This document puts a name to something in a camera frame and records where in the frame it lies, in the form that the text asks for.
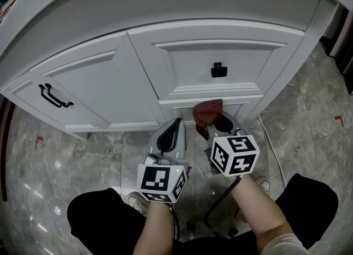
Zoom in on person's right forearm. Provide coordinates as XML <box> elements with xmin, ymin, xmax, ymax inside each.
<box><xmin>231</xmin><ymin>175</ymin><xmax>295</xmax><ymax>255</ymax></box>

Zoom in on dark red cloth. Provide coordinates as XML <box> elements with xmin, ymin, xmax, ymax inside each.
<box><xmin>192</xmin><ymin>98</ymin><xmax>223</xmax><ymax>140</ymax></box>

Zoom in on brown wooden step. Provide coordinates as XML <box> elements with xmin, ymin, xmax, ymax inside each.
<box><xmin>0</xmin><ymin>99</ymin><xmax>16</xmax><ymax>202</ymax></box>

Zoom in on person's right leg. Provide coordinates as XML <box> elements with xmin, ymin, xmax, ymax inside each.
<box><xmin>275</xmin><ymin>173</ymin><xmax>339</xmax><ymax>255</ymax></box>

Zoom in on person's white sleeve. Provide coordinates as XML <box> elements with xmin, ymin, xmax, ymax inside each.
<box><xmin>260</xmin><ymin>233</ymin><xmax>312</xmax><ymax>255</ymax></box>

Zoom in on person's left leg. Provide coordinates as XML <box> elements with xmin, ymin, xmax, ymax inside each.
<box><xmin>67</xmin><ymin>187</ymin><xmax>177</xmax><ymax>255</ymax></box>

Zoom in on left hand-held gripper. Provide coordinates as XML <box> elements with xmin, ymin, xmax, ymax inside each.
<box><xmin>136</xmin><ymin>117</ymin><xmax>193</xmax><ymax>204</ymax></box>

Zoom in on thick black gripper cable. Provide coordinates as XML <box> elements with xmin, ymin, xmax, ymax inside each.
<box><xmin>204</xmin><ymin>176</ymin><xmax>240</xmax><ymax>240</ymax></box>
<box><xmin>168</xmin><ymin>204</ymin><xmax>180</xmax><ymax>240</ymax></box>

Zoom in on black door handle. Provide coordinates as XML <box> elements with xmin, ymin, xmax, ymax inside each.
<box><xmin>38</xmin><ymin>83</ymin><xmax>66</xmax><ymax>108</ymax></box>
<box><xmin>44</xmin><ymin>82</ymin><xmax>74</xmax><ymax>108</ymax></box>

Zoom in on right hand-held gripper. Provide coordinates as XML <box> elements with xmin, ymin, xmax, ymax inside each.
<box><xmin>204</xmin><ymin>111</ymin><xmax>261</xmax><ymax>178</ymax></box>

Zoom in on person's left forearm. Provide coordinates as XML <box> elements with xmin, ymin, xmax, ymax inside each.
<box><xmin>133</xmin><ymin>201</ymin><xmax>173</xmax><ymax>255</ymax></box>

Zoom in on dark wooden door frame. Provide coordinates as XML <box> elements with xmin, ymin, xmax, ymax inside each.
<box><xmin>325</xmin><ymin>8</ymin><xmax>353</xmax><ymax>94</ymax></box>

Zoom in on small white drawer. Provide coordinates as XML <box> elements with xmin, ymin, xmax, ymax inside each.
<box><xmin>158</xmin><ymin>95</ymin><xmax>264</xmax><ymax>126</ymax></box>

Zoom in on large white drawer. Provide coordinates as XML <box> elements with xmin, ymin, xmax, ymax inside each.
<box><xmin>127</xmin><ymin>20</ymin><xmax>306</xmax><ymax>102</ymax></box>

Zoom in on person's left shoe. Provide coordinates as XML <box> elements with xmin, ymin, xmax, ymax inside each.
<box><xmin>127</xmin><ymin>192</ymin><xmax>151</xmax><ymax>216</ymax></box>

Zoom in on person's shoe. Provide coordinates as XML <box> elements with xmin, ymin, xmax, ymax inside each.
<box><xmin>249</xmin><ymin>176</ymin><xmax>271</xmax><ymax>196</ymax></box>
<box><xmin>127</xmin><ymin>192</ymin><xmax>151</xmax><ymax>216</ymax></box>

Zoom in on white vanity cabinet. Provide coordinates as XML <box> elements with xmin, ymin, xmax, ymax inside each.
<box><xmin>0</xmin><ymin>0</ymin><xmax>341</xmax><ymax>140</ymax></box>

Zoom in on white floor cable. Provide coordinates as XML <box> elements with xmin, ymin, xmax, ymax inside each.
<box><xmin>258</xmin><ymin>115</ymin><xmax>287</xmax><ymax>188</ymax></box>

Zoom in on white cabinet door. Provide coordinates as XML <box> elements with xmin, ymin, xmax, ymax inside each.
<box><xmin>1</xmin><ymin>78</ymin><xmax>111</xmax><ymax>133</ymax></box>
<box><xmin>29</xmin><ymin>31</ymin><xmax>161</xmax><ymax>128</ymax></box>

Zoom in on person's leg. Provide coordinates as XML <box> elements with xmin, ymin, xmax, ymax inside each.
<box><xmin>275</xmin><ymin>173</ymin><xmax>339</xmax><ymax>255</ymax></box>
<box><xmin>67</xmin><ymin>187</ymin><xmax>177</xmax><ymax>255</ymax></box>

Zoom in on black square drawer knob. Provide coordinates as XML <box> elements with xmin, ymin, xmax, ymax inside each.
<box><xmin>211</xmin><ymin>62</ymin><xmax>228</xmax><ymax>78</ymax></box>

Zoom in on red white paper cup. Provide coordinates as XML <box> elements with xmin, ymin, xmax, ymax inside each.
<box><xmin>0</xmin><ymin>0</ymin><xmax>14</xmax><ymax>17</ymax></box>

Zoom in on person's right shoe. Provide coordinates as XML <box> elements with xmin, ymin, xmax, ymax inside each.
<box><xmin>249</xmin><ymin>176</ymin><xmax>271</xmax><ymax>196</ymax></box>

